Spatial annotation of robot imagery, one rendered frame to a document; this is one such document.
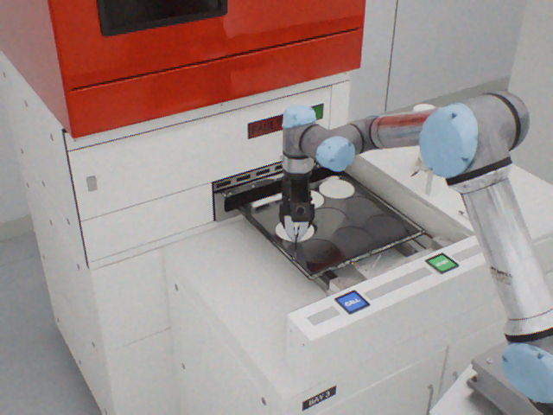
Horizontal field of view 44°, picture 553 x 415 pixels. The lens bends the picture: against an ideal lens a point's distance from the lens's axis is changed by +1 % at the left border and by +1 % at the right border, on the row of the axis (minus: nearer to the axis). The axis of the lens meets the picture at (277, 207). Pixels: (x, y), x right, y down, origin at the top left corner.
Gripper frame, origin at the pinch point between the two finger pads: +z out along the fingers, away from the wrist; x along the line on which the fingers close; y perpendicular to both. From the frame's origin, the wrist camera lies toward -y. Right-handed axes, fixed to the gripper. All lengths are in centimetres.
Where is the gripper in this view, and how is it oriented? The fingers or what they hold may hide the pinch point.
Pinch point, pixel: (295, 239)
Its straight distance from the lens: 175.1
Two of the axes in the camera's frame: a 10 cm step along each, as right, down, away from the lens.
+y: -0.4, -5.5, 8.3
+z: -0.1, 8.3, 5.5
